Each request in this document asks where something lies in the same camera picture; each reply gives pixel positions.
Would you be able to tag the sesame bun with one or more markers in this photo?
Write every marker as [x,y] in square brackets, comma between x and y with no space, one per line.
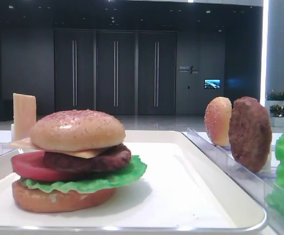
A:
[77,130]
[216,119]

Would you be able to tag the stacked brown meat patty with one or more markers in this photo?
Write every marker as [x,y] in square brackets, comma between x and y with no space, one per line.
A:
[114,158]

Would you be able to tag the stacked green lettuce leaf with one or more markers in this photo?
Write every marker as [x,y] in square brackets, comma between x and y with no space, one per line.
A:
[95,182]

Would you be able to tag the upright brown meat patty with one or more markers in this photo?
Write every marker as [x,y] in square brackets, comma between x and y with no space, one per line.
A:
[250,133]

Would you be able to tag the stacked orange cheese slice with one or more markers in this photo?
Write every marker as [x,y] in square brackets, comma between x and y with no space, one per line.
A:
[86,154]

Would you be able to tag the upright orange cheese slice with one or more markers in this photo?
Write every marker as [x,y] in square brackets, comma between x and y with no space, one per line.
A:
[24,113]

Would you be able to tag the stacked red tomato slice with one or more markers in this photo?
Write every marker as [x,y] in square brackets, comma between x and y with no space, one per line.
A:
[30,165]

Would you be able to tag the silver metal tray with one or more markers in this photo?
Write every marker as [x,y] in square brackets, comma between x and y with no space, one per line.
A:
[181,193]

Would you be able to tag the potted plants white planter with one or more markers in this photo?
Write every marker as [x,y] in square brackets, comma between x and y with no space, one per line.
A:
[275,105]

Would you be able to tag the stacked bun bottom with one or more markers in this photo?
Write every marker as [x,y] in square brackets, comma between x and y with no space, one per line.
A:
[35,200]

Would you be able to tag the clear acrylic right rack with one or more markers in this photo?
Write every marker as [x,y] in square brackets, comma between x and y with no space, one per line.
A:
[262,187]

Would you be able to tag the wall display screen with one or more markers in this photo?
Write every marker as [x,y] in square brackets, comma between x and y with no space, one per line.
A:
[211,83]

